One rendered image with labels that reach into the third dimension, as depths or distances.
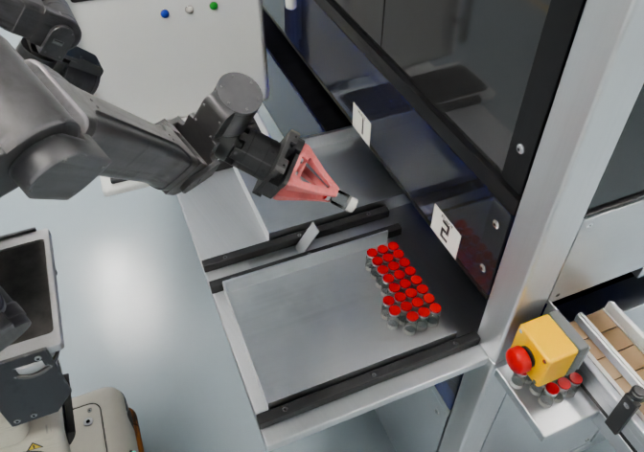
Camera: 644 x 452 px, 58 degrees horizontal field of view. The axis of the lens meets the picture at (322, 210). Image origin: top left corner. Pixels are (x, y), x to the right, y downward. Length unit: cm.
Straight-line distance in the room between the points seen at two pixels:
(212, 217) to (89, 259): 129
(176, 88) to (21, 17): 75
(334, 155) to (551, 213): 71
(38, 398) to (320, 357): 44
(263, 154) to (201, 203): 55
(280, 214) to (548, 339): 60
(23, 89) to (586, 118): 55
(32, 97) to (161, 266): 204
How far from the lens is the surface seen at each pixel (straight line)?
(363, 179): 133
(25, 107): 36
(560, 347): 93
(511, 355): 92
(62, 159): 36
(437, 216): 105
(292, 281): 112
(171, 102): 166
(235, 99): 70
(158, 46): 157
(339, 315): 107
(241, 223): 124
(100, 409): 176
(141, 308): 227
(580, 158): 74
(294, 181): 76
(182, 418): 200
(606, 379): 104
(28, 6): 94
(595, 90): 69
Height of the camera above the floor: 176
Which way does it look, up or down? 44 degrees down
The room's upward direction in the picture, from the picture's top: straight up
